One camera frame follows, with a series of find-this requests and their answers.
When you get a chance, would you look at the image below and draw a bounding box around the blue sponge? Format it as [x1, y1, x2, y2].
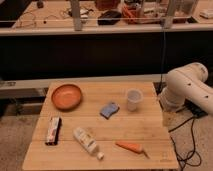
[100, 102, 120, 119]

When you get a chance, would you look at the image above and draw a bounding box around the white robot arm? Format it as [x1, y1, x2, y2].
[158, 62, 213, 116]

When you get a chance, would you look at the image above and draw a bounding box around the orange wooden bowl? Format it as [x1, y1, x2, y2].
[51, 84, 82, 110]

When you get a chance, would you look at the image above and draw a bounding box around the grey metal post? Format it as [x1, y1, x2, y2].
[70, 0, 82, 31]
[163, 0, 176, 29]

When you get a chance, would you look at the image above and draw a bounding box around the clear plastic cup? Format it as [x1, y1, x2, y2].
[126, 89, 143, 111]

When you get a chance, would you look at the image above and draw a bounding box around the black power cable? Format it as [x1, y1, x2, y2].
[168, 115, 203, 171]

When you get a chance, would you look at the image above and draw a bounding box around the black power adapter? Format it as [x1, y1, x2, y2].
[185, 101, 207, 118]

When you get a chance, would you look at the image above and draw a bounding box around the white plastic bottle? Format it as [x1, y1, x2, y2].
[73, 127, 104, 160]

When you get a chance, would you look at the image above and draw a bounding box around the orange tool on bench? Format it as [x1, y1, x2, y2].
[122, 6, 139, 24]

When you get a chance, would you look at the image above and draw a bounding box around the grey metal post right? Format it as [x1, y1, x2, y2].
[163, 0, 176, 29]

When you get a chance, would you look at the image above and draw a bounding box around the black bag on bench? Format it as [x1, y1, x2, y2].
[97, 10, 121, 25]

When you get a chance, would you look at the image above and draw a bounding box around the orange pepper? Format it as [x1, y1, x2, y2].
[116, 141, 148, 157]

